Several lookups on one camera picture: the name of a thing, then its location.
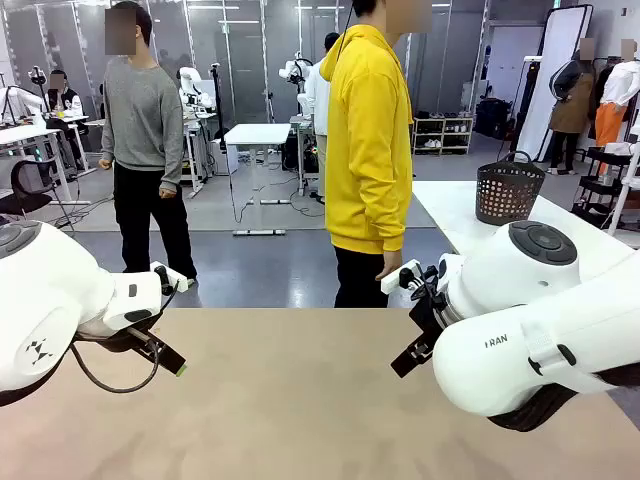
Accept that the low wooden shoe rack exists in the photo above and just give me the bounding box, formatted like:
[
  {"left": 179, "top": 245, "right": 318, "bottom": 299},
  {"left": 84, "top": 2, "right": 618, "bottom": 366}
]
[{"left": 412, "top": 115, "right": 475, "bottom": 156}]

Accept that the white table with grey legs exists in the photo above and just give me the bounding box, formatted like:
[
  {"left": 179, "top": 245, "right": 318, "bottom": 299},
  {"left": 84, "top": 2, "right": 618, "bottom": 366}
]
[{"left": 412, "top": 179, "right": 640, "bottom": 284}]

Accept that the black perforated laundry basket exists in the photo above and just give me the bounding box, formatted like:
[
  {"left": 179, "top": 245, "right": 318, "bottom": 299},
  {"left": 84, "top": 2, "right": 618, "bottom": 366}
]
[{"left": 474, "top": 149, "right": 547, "bottom": 226}]

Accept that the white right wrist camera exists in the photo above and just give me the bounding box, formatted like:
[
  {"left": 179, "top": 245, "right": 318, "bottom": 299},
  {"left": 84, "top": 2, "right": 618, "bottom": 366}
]
[{"left": 380, "top": 259, "right": 439, "bottom": 301}]

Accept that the black office chair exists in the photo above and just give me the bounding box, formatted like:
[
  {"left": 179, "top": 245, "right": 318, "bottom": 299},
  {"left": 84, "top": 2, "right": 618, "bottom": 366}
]
[{"left": 0, "top": 158, "right": 76, "bottom": 234}]

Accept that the black suitcase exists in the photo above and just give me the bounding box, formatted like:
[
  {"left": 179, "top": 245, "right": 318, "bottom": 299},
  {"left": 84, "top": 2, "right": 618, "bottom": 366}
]
[{"left": 474, "top": 97, "right": 514, "bottom": 140}]

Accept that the person in grey sweater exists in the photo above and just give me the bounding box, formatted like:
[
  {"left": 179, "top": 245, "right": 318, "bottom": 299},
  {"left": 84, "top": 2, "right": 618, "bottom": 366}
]
[{"left": 98, "top": 0, "right": 199, "bottom": 291}]

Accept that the white metal rack frame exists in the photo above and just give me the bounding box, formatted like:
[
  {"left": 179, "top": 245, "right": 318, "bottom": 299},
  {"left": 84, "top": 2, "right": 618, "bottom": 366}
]
[{"left": 606, "top": 122, "right": 640, "bottom": 249}]

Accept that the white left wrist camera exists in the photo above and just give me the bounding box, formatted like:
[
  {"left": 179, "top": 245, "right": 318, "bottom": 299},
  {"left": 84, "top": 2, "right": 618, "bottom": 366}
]
[{"left": 149, "top": 260, "right": 189, "bottom": 296}]

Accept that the long white work desk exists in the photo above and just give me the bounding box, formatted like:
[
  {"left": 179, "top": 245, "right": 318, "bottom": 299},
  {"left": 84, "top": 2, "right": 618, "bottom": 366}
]
[{"left": 0, "top": 127, "right": 94, "bottom": 206}]

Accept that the person in yellow hoodie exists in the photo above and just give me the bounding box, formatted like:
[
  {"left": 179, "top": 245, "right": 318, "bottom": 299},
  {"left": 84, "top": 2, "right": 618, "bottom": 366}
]
[{"left": 318, "top": 0, "right": 434, "bottom": 309}]

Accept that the mannequin with orange trousers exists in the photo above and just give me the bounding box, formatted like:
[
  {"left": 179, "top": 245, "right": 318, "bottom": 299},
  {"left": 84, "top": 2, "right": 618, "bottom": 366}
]
[{"left": 593, "top": 38, "right": 640, "bottom": 174}]

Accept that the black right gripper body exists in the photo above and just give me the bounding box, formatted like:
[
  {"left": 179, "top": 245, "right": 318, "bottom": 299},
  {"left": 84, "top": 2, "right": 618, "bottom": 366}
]
[{"left": 408, "top": 292, "right": 454, "bottom": 351}]

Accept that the black shelf trolley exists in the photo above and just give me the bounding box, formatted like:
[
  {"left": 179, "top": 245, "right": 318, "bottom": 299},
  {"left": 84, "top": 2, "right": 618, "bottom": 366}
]
[{"left": 571, "top": 146, "right": 640, "bottom": 231}]

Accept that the thin black neck cord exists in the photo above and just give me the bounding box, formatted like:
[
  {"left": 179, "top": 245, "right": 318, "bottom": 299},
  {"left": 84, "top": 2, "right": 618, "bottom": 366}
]
[{"left": 337, "top": 0, "right": 357, "bottom": 61}]

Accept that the person in white top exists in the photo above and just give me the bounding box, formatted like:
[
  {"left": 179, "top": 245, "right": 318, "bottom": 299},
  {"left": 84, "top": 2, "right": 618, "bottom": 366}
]
[{"left": 303, "top": 32, "right": 342, "bottom": 201}]

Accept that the tall white reflector panel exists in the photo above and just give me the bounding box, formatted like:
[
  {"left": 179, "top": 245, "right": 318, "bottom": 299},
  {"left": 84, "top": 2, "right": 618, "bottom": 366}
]
[{"left": 516, "top": 3, "right": 595, "bottom": 164}]

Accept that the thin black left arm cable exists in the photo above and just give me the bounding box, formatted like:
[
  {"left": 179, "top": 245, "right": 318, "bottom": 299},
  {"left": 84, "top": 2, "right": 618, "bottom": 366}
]
[{"left": 69, "top": 279, "right": 181, "bottom": 395}]

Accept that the seated person in varsity jacket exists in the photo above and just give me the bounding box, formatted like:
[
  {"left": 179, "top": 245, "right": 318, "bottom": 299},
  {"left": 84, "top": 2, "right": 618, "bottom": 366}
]
[{"left": 46, "top": 69, "right": 84, "bottom": 122}]

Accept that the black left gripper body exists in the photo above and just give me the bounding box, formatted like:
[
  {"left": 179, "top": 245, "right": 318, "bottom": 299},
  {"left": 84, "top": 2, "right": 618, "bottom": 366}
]
[{"left": 74, "top": 327, "right": 151, "bottom": 354}]

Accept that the yellow sleeved right forearm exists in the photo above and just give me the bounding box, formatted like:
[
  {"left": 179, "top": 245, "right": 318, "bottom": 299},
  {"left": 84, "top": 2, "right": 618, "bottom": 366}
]
[{"left": 367, "top": 164, "right": 415, "bottom": 254}]

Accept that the small white standing desk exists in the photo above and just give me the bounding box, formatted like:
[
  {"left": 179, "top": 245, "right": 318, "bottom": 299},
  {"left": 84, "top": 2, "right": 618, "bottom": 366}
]
[{"left": 223, "top": 123, "right": 292, "bottom": 237}]

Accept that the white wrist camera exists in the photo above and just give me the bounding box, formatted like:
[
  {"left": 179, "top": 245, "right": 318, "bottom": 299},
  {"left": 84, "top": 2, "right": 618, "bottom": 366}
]
[
  {"left": 380, "top": 259, "right": 439, "bottom": 301},
  {"left": 149, "top": 260, "right": 189, "bottom": 296}
]

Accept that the person in brown coat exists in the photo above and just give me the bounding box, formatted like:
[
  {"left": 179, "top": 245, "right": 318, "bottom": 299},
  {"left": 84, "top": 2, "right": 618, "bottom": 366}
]
[{"left": 547, "top": 37, "right": 597, "bottom": 176}]

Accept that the yellow hoodie person right hand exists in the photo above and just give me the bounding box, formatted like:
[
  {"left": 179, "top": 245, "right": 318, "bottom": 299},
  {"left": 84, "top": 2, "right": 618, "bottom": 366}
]
[{"left": 375, "top": 248, "right": 404, "bottom": 282}]

